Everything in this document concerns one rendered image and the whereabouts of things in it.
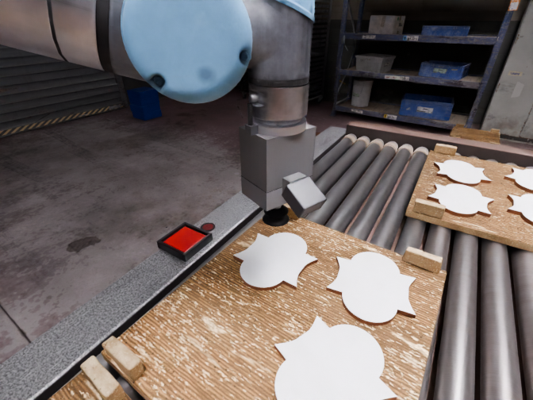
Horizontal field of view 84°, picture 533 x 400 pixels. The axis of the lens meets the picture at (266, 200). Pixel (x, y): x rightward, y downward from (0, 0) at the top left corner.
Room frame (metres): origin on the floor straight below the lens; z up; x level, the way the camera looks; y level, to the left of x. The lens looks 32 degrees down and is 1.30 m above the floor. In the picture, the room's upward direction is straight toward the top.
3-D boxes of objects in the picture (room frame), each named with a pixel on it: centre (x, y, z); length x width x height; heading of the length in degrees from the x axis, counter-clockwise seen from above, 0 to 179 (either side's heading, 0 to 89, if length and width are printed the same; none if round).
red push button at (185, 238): (0.46, 0.16, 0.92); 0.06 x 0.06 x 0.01; 58
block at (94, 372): (0.18, 0.19, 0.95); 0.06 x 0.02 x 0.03; 54
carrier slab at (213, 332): (0.29, -0.05, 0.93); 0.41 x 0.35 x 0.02; 146
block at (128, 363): (0.21, 0.17, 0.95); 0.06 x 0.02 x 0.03; 56
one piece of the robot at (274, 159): (0.37, -0.03, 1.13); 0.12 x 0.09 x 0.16; 37
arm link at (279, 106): (0.39, -0.01, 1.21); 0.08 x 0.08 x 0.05
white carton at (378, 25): (4.54, -1.59, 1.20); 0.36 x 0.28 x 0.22; 43
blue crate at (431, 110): (4.11, -2.18, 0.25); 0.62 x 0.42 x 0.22; 63
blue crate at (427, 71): (4.07, -2.26, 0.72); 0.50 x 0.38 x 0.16; 48
